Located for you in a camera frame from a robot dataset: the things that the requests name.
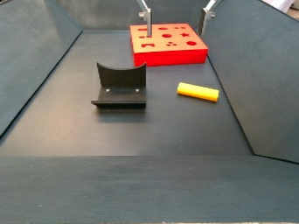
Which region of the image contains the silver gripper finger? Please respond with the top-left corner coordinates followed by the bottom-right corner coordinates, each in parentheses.
top-left (199, 0), bottom-right (218, 35)
top-left (136, 0), bottom-right (152, 36)

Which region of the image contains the yellow oval peg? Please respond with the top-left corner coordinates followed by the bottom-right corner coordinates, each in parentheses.
top-left (176, 82), bottom-right (221, 102)

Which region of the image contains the black curved fixture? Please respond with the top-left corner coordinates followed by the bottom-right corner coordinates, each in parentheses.
top-left (91, 64), bottom-right (147, 108)

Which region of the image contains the red foam shape block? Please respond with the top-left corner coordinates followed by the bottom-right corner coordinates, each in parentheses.
top-left (130, 24), bottom-right (209, 67)

